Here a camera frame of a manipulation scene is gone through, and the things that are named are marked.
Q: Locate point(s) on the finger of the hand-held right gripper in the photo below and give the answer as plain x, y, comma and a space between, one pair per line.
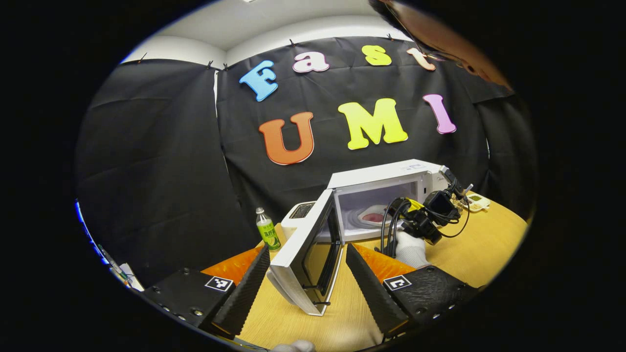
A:
413, 204

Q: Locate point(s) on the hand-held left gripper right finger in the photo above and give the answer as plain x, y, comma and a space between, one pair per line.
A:
369, 293

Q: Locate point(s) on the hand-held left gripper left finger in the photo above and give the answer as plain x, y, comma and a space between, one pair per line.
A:
244, 293

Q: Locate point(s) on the pink ham slice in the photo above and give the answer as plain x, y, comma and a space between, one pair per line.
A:
375, 217

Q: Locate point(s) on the white microwave oven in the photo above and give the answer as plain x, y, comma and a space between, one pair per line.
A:
376, 173

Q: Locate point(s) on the white square plate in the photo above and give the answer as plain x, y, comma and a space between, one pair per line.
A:
363, 215

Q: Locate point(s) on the metal spoon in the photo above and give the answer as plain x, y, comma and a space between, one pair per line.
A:
468, 187

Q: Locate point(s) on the white divided dish of beans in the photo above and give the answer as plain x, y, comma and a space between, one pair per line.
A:
477, 201

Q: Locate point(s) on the green drink bottle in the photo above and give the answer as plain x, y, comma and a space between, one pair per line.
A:
268, 232

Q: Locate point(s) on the white toaster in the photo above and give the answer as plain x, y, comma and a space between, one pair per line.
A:
299, 211

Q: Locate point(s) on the person's head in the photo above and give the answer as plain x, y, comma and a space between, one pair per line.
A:
440, 39

